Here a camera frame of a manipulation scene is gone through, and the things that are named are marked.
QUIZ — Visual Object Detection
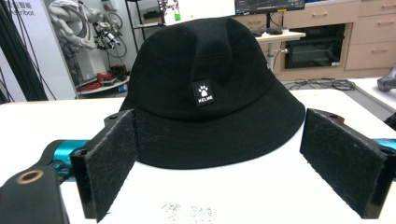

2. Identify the wooden cabinet with drawers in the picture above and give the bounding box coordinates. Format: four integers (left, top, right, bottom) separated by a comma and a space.
233, 0, 396, 82

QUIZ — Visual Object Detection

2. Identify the black cables bundle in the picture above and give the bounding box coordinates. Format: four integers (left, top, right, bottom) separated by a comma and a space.
285, 77, 357, 91

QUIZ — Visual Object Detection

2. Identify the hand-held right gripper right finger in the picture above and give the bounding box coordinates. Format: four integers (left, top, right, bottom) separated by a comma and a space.
299, 107, 396, 219

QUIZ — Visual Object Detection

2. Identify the white desk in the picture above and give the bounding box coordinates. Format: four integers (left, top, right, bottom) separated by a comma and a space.
255, 30, 307, 73

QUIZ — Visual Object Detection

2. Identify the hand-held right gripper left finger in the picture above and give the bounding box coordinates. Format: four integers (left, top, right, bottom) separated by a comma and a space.
69, 108, 138, 223

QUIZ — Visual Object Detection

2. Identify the black built-in oven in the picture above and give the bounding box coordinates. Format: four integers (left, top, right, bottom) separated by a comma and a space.
283, 23, 347, 70

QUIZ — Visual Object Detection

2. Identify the white banner panel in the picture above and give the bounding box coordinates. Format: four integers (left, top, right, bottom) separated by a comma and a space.
0, 0, 78, 102

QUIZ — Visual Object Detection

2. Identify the black keyboard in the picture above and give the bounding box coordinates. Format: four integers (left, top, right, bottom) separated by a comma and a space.
250, 27, 284, 36

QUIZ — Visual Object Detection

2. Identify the black computer monitor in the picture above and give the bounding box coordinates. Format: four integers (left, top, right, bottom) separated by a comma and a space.
233, 0, 306, 16

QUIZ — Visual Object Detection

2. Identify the black metal shelf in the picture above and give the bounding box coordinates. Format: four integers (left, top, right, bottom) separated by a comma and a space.
124, 0, 166, 54

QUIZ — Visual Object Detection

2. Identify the black bucket hat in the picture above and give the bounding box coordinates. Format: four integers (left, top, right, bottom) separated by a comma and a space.
119, 16, 306, 171

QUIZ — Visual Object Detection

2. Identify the grey device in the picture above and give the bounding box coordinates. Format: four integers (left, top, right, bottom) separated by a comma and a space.
376, 65, 396, 92

